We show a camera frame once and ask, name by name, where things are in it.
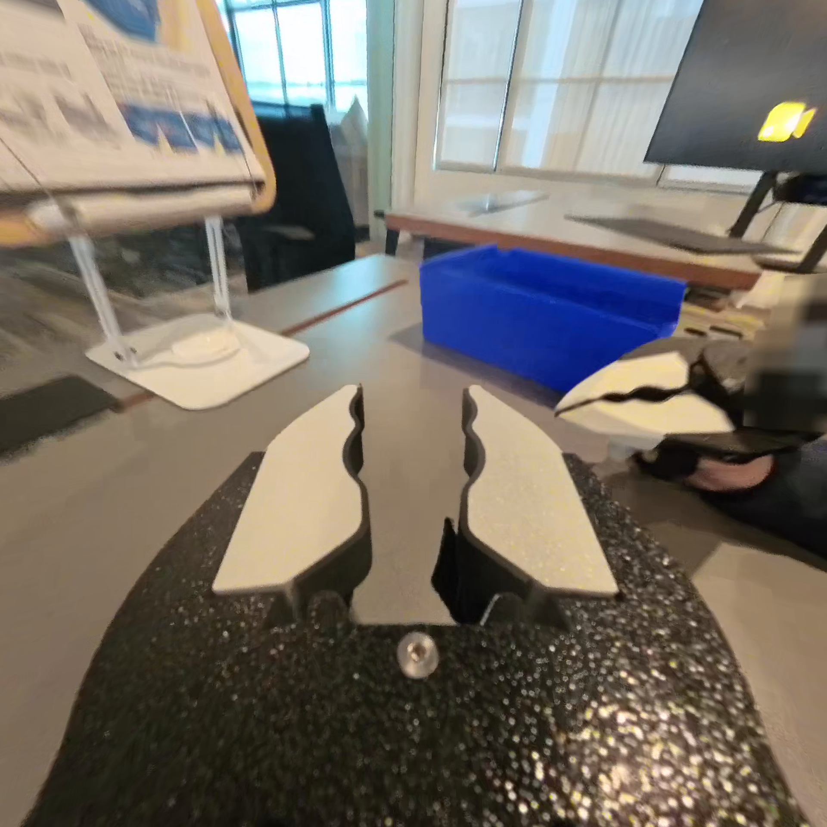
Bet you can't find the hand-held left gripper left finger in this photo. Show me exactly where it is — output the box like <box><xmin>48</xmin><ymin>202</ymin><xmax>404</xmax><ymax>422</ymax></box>
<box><xmin>211</xmin><ymin>384</ymin><xmax>374</xmax><ymax>622</ymax></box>

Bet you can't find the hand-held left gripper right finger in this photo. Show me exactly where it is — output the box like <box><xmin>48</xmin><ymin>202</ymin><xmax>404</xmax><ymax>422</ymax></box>
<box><xmin>432</xmin><ymin>384</ymin><xmax>621</xmax><ymax>625</ymax></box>

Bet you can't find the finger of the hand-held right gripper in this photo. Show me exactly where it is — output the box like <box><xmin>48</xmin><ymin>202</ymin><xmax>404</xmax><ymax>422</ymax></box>
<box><xmin>553</xmin><ymin>353</ymin><xmax>693</xmax><ymax>412</ymax></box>
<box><xmin>556</xmin><ymin>389</ymin><xmax>739</xmax><ymax>454</ymax></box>

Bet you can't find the person's right forearm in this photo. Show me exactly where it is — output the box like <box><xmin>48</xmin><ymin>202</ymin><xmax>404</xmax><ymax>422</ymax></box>
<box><xmin>685</xmin><ymin>436</ymin><xmax>827</xmax><ymax>560</ymax></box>

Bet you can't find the person's right hand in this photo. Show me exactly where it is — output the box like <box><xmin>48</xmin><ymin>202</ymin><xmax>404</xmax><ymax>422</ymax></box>
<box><xmin>689</xmin><ymin>452</ymin><xmax>777</xmax><ymax>492</ymax></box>

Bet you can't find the blue plastic bin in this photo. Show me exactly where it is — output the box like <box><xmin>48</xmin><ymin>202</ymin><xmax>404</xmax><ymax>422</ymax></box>
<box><xmin>419</xmin><ymin>243</ymin><xmax>687</xmax><ymax>395</ymax></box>

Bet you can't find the dark flat keyboard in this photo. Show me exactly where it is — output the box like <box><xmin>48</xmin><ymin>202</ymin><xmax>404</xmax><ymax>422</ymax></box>
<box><xmin>565</xmin><ymin>215</ymin><xmax>802</xmax><ymax>257</ymax></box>

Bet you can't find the white document stand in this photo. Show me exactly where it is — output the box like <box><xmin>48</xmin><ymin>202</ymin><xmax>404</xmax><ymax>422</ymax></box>
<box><xmin>0</xmin><ymin>174</ymin><xmax>312</xmax><ymax>412</ymax></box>

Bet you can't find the black wheeled monitor stand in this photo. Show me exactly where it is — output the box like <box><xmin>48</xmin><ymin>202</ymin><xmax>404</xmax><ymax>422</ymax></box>
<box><xmin>729</xmin><ymin>169</ymin><xmax>827</xmax><ymax>275</ymax></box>

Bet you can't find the wood-edged background desk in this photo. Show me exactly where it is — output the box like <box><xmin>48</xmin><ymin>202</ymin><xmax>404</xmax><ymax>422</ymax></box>
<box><xmin>384</xmin><ymin>190</ymin><xmax>765</xmax><ymax>293</ymax></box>

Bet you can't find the black table mat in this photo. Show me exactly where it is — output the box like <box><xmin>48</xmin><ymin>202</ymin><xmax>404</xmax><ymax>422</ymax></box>
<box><xmin>0</xmin><ymin>375</ymin><xmax>122</xmax><ymax>454</ymax></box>

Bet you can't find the large black monitor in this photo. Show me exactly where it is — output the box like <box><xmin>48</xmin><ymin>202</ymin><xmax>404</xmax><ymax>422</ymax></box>
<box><xmin>644</xmin><ymin>0</ymin><xmax>827</xmax><ymax>177</ymax></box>

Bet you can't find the black fabric chair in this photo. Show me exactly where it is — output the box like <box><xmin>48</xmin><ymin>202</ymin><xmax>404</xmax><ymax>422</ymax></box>
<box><xmin>240</xmin><ymin>103</ymin><xmax>358</xmax><ymax>293</ymax></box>

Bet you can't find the wide window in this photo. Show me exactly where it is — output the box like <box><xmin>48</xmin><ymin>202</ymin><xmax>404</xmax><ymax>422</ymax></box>
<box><xmin>434</xmin><ymin>0</ymin><xmax>706</xmax><ymax>177</ymax></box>

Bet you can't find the printed sheet board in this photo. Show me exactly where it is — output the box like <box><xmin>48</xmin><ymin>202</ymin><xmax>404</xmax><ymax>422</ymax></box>
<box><xmin>0</xmin><ymin>0</ymin><xmax>279</xmax><ymax>217</ymax></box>

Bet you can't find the narrow window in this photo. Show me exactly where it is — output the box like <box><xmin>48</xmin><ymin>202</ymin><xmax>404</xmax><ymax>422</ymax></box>
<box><xmin>223</xmin><ymin>0</ymin><xmax>370</xmax><ymax>114</ymax></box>

